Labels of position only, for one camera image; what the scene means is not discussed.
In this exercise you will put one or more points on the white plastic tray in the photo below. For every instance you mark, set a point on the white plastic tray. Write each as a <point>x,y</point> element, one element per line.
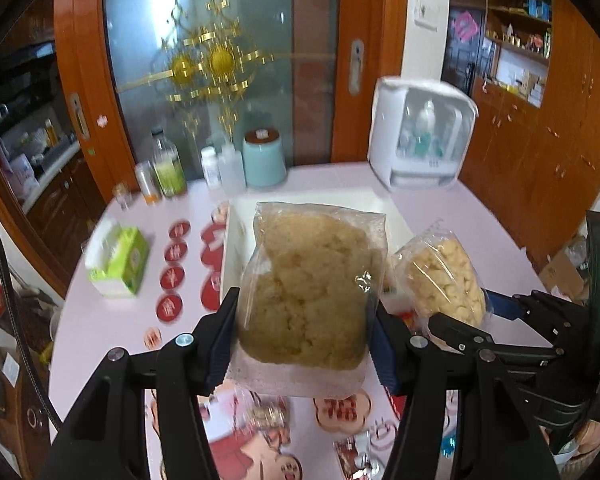
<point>237,240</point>

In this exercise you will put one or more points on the orange-filled glass jar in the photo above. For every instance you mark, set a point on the orange-filled glass jar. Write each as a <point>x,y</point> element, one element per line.
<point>147,185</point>

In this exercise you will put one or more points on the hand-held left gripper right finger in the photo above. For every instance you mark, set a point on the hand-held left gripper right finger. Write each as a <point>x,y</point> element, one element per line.
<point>385,355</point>

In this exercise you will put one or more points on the small glass jar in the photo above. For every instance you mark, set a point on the small glass jar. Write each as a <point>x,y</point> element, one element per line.
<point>122,197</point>

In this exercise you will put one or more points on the teal canister brown lid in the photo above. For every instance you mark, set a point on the teal canister brown lid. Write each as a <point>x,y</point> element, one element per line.
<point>264,160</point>

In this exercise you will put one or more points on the white sterilizer appliance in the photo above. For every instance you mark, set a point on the white sterilizer appliance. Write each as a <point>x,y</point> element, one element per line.
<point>385,135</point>

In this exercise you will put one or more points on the white squeeze bottle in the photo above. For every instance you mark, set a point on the white squeeze bottle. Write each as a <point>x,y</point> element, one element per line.
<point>231,170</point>

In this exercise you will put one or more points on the green tissue box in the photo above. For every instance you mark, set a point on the green tissue box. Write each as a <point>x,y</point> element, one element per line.
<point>120,260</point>

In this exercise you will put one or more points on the puffed rice cake packet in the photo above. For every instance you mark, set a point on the puffed rice cake packet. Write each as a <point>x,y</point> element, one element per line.
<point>305,285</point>

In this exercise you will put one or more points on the white wall switch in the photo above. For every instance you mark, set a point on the white wall switch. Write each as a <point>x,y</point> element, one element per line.
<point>427,12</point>

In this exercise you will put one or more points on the dark red date packet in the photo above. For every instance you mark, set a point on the dark red date packet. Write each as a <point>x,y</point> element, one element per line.
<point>355,455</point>

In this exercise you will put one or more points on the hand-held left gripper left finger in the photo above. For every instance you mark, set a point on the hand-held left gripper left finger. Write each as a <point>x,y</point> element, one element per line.
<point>220,350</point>

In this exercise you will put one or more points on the clear cashew crisp packet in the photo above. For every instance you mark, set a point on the clear cashew crisp packet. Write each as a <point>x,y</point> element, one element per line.
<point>445,275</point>

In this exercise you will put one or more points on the white pill bottle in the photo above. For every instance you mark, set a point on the white pill bottle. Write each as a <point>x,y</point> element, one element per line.
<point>211,170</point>

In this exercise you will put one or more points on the cardboard box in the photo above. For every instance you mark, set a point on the cardboard box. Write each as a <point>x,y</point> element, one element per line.
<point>560,272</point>

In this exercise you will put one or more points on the glass bottle green label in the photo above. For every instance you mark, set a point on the glass bottle green label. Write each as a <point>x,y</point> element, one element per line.
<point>169,172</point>

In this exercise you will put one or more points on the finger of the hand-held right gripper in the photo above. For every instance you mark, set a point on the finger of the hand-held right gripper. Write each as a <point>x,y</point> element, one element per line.
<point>460,337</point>
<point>505,307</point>

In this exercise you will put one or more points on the clear nut ball packet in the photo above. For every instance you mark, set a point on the clear nut ball packet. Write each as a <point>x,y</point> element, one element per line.
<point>269,417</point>

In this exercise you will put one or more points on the pink door decoration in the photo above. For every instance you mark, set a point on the pink door decoration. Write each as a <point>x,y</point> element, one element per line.
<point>466,26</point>

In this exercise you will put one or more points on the gold door ornament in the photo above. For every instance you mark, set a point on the gold door ornament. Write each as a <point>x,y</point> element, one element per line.
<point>220,62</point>

